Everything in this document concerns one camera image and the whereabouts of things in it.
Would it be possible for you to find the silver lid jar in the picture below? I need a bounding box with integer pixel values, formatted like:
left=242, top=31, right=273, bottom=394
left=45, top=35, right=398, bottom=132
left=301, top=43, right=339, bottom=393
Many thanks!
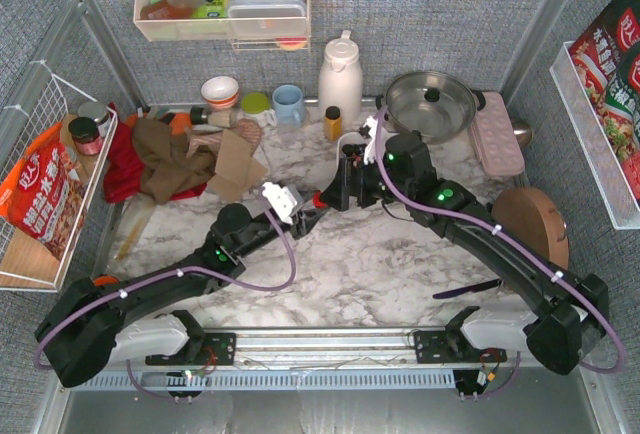
left=78, top=101, right=111, bottom=137

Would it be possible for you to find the steel pot with lid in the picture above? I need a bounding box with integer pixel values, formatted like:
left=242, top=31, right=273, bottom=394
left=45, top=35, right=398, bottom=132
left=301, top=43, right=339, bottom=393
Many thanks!
left=375, top=71, right=487, bottom=145

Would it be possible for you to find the cream wall basket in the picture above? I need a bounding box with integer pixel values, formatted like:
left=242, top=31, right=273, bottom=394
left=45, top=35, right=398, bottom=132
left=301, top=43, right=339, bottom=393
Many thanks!
left=133, top=0, right=311, bottom=50

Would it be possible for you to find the brown cardboard piece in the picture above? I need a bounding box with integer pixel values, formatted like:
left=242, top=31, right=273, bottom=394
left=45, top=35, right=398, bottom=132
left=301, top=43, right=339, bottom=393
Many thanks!
left=207, top=130, right=267, bottom=202

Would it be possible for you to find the orange striped bowl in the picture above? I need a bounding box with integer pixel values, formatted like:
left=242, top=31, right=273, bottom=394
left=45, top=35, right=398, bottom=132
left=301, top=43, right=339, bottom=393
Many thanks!
left=200, top=76, right=239, bottom=109

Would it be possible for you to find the round wooden cutting board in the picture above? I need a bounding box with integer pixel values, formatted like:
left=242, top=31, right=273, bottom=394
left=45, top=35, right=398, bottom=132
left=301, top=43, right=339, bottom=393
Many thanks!
left=491, top=187, right=569, bottom=269

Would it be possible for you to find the orange plate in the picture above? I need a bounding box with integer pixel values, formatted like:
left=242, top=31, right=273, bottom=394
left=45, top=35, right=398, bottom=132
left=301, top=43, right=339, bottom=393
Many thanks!
left=169, top=112, right=192, bottom=136

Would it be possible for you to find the green lid cup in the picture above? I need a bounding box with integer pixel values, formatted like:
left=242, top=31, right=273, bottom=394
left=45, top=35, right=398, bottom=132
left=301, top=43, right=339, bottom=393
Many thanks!
left=240, top=92, right=277, bottom=127

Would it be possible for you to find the white right wall basket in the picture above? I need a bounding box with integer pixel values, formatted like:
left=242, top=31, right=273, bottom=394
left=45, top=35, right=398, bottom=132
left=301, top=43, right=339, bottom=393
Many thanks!
left=549, top=41, right=639, bottom=230

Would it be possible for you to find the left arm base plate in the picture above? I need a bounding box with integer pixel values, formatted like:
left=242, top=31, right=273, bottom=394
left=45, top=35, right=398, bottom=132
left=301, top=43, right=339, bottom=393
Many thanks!
left=145, top=332, right=237, bottom=367

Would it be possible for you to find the black bottle cap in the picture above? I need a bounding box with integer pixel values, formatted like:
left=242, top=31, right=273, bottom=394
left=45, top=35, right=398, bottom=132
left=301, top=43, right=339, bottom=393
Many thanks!
left=189, top=106, right=209, bottom=125

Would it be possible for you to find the orange juice bottle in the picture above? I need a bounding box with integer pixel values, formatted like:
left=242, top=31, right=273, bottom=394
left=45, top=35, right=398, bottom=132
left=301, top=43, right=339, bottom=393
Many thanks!
left=324, top=106, right=342, bottom=141

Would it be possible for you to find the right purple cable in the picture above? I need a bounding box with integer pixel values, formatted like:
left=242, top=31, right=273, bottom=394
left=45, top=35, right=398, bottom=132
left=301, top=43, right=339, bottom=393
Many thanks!
left=375, top=106, right=629, bottom=400

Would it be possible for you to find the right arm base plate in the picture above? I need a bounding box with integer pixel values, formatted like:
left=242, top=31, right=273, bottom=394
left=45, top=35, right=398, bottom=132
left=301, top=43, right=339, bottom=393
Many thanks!
left=410, top=330, right=507, bottom=364

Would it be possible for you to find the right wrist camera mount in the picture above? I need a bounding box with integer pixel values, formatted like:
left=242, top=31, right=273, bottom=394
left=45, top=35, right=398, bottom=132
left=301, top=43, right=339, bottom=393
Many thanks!
left=358, top=116, right=379, bottom=165

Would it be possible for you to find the red cloth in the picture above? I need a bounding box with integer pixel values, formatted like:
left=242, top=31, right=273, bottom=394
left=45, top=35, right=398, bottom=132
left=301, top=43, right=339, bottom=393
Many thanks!
left=103, top=111, right=208, bottom=204

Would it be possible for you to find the purple cable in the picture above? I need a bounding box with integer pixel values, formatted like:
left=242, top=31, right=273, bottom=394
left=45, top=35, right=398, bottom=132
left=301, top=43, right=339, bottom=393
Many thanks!
left=375, top=106, right=629, bottom=400
left=33, top=193, right=297, bottom=401

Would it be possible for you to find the white plastic storage basket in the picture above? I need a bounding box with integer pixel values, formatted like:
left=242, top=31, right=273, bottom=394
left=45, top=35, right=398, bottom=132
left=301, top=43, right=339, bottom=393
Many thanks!
left=336, top=131, right=394, bottom=161

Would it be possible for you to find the blue mug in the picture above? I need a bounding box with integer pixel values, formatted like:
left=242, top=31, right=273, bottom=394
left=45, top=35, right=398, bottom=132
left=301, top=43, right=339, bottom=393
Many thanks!
left=272, top=84, right=306, bottom=127

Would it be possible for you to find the clear glass cup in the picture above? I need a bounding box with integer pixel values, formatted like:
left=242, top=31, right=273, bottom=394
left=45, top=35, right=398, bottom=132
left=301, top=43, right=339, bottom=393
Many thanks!
left=277, top=125, right=301, bottom=148

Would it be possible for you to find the red lid jar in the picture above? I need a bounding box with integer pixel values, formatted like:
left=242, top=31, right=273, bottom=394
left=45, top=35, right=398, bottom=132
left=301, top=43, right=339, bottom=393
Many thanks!
left=68, top=117, right=103, bottom=156

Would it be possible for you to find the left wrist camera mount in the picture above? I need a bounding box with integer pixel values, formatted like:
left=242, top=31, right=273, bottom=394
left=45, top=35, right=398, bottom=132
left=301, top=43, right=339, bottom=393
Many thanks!
left=261, top=182, right=305, bottom=225

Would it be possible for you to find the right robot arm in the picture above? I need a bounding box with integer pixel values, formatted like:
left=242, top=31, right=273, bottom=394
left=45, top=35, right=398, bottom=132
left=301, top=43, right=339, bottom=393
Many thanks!
left=314, top=134, right=609, bottom=375

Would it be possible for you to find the striped pink towel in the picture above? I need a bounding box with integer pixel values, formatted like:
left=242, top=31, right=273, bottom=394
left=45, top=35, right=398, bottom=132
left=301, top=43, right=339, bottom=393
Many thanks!
left=185, top=119, right=262, bottom=158

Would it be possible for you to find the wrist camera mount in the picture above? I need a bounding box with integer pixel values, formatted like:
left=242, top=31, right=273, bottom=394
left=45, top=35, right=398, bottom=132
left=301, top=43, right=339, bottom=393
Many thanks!
left=261, top=182, right=305, bottom=225
left=358, top=116, right=379, bottom=165

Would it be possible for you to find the red seasoning packet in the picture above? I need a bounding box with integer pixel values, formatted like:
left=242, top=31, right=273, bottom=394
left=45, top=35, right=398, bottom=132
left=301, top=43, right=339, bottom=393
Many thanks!
left=569, top=0, right=639, bottom=201

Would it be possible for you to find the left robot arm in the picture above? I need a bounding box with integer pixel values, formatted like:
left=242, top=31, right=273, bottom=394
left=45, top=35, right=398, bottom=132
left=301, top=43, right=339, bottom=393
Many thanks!
left=34, top=203, right=328, bottom=388

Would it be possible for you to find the pink egg tray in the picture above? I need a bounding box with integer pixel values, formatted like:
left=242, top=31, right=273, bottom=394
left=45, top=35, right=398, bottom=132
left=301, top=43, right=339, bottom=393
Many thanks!
left=469, top=92, right=525, bottom=177

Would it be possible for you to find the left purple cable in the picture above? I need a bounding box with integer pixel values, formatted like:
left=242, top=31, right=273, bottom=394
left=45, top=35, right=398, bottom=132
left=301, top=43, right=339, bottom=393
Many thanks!
left=33, top=193, right=297, bottom=401

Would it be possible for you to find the orange mug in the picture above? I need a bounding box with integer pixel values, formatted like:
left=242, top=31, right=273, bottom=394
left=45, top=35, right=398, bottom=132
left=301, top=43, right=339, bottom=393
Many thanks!
left=93, top=275, right=119, bottom=287

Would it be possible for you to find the steel ladle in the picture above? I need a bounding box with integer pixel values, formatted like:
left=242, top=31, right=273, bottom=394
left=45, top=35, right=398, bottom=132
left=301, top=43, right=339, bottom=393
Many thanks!
left=511, top=119, right=533, bottom=149

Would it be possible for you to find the white wire side basket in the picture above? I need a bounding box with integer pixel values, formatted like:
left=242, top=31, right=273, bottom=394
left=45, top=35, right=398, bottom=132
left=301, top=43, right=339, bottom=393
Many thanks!
left=1, top=60, right=118, bottom=292

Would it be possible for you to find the brown cloth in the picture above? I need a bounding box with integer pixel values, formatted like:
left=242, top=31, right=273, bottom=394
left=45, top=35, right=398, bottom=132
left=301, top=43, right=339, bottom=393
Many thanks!
left=131, top=118, right=216, bottom=205

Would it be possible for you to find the red coffee capsule top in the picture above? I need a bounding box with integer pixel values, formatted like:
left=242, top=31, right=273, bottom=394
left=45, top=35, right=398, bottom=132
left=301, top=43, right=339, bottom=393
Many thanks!
left=312, top=193, right=324, bottom=208

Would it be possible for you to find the clear plastic food container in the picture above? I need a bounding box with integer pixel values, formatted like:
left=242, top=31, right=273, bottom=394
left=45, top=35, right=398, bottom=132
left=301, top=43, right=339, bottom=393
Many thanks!
left=226, top=0, right=307, bottom=39

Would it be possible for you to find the purple knife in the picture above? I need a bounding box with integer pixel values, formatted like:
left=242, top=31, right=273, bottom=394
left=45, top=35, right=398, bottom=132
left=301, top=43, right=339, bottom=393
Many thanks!
left=433, top=279, right=502, bottom=300

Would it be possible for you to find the white thermos jug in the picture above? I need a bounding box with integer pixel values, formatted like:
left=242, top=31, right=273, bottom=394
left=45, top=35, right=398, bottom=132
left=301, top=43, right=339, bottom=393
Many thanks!
left=318, top=30, right=363, bottom=129

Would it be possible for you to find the orange snack bag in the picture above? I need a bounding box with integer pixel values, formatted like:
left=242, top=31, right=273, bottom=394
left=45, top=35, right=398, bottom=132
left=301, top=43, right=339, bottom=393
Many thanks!
left=1, top=122, right=85, bottom=260

